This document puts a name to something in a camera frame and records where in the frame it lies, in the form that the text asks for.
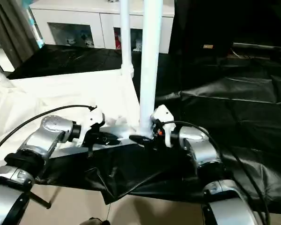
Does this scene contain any teal white plastic package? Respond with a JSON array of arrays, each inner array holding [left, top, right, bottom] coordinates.
[[25, 4, 44, 49]]

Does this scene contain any black low side table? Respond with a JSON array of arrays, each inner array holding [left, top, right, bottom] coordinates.
[[230, 42, 281, 59]]

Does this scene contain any dark brown round object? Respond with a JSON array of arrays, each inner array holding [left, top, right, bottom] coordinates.
[[83, 217, 111, 225]]

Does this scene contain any white glass-door cabinet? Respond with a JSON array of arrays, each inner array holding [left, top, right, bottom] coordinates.
[[29, 0, 175, 56]]

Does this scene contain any grey curtain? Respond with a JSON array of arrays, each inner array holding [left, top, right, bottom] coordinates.
[[0, 0, 42, 71]]

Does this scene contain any white plastic table top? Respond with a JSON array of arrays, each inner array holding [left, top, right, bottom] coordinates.
[[0, 69, 155, 169]]

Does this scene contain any black table mat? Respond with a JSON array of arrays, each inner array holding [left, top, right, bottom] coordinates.
[[0, 44, 281, 214]]

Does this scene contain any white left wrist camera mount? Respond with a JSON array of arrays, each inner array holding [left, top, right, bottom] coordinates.
[[78, 108, 105, 148]]

